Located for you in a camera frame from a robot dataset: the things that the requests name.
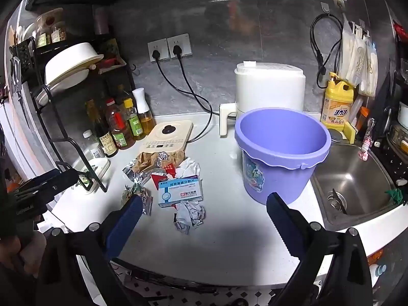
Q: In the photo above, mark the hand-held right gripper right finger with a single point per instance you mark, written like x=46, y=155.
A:
x=283, y=226

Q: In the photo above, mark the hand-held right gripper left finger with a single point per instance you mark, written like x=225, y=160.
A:
x=127, y=218

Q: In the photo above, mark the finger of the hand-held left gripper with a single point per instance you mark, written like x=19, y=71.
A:
x=54, y=181

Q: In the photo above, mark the clear plastic wrapper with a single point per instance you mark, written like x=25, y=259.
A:
x=145, y=197

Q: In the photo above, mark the blue white medicine box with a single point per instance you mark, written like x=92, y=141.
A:
x=181, y=192

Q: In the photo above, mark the brown paper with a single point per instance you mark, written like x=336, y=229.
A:
x=146, y=161

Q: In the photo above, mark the white printed paper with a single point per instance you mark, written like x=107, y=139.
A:
x=189, y=215

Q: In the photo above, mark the red printed packet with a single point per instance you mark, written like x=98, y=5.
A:
x=169, y=166

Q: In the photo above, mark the purple plastic bucket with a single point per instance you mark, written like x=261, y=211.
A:
x=283, y=153

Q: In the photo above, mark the white tissue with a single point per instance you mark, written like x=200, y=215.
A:
x=189, y=167

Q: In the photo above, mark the person's left hand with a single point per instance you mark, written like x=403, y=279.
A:
x=32, y=251

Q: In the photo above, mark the white soap dish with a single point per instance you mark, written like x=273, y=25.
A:
x=97, y=170

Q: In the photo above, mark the small clear bottle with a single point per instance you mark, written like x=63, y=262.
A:
x=94, y=146

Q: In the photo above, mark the sink drain strainer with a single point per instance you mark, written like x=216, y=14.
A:
x=337, y=201

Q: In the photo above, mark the dark sauce bottle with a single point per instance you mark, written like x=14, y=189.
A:
x=103, y=134

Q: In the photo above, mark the black dish rack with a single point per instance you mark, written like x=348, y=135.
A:
x=57, y=111

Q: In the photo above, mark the red label oil bottle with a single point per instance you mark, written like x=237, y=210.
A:
x=119, y=127

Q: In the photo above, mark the stainless steel sink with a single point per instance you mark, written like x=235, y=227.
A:
x=360, y=178

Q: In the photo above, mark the cream induction cooker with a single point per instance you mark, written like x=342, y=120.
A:
x=167, y=135

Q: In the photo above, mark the round metal lid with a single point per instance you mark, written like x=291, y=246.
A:
x=335, y=134

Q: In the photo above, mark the white cap oil sprayer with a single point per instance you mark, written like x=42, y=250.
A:
x=145, y=114

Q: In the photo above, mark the yellow sponge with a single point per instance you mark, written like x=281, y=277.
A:
x=352, y=133

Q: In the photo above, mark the green cloth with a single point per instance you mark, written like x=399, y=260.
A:
x=397, y=196

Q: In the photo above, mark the pink faucet extension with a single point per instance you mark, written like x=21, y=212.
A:
x=366, y=143

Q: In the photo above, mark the white bowl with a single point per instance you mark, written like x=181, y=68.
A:
x=71, y=62

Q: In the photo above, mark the black dotted cloth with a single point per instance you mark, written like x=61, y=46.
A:
x=390, y=162

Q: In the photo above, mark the yellow dish soap bottle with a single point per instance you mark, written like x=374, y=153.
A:
x=336, y=106

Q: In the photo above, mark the orange lid jar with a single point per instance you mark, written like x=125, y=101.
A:
x=364, y=114

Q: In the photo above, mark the white kitchen appliance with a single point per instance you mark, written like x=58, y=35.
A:
x=271, y=86

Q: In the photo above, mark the spice jar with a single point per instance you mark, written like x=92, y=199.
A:
x=43, y=36
x=59, y=33

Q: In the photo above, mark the steel steamer pot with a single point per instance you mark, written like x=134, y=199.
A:
x=400, y=138

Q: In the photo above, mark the white enamel mug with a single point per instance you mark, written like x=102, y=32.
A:
x=404, y=114

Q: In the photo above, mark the pink cup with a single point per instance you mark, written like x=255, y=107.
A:
x=102, y=22

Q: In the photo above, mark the plastic chopstick pack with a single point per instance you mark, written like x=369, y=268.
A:
x=369, y=67

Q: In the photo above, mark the hanging plastic bags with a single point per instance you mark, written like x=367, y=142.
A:
x=350, y=54

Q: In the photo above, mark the clear glass goblet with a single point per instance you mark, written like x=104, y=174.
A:
x=404, y=68

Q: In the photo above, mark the white wall socket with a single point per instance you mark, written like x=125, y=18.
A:
x=157, y=49
x=180, y=45

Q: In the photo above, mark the clear wall hook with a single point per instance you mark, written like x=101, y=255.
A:
x=339, y=0
x=325, y=7

